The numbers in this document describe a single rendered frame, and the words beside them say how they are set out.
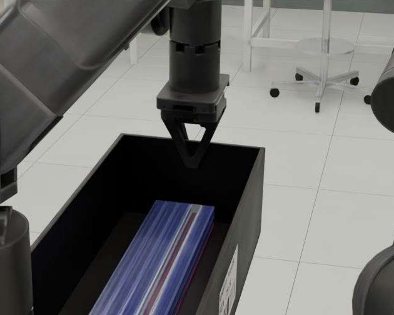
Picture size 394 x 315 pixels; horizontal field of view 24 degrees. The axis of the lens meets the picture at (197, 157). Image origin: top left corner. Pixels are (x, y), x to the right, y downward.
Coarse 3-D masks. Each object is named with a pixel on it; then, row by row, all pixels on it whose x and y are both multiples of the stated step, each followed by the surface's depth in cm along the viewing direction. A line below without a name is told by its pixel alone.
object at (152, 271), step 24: (168, 216) 102; (192, 216) 102; (144, 240) 97; (168, 240) 97; (192, 240) 97; (120, 264) 92; (144, 264) 92; (168, 264) 92; (192, 264) 94; (120, 288) 87; (144, 288) 88; (168, 288) 88; (96, 312) 83; (120, 312) 84; (144, 312) 84; (168, 312) 84
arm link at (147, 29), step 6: (174, 0) 94; (180, 0) 93; (186, 0) 93; (192, 0) 94; (168, 6) 95; (174, 6) 94; (180, 6) 94; (186, 6) 94; (150, 24) 99; (156, 24) 100; (144, 30) 101; (150, 30) 100; (156, 30) 101; (162, 30) 102
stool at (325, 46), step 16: (304, 48) 451; (320, 48) 451; (336, 48) 451; (352, 48) 451; (320, 64) 460; (320, 80) 462; (336, 80) 468; (352, 80) 479; (272, 96) 463; (320, 96) 441; (368, 96) 452
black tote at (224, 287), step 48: (144, 144) 106; (192, 144) 105; (96, 192) 98; (144, 192) 109; (192, 192) 107; (240, 192) 106; (48, 240) 84; (96, 240) 100; (240, 240) 90; (48, 288) 85; (96, 288) 94; (192, 288) 94; (240, 288) 94
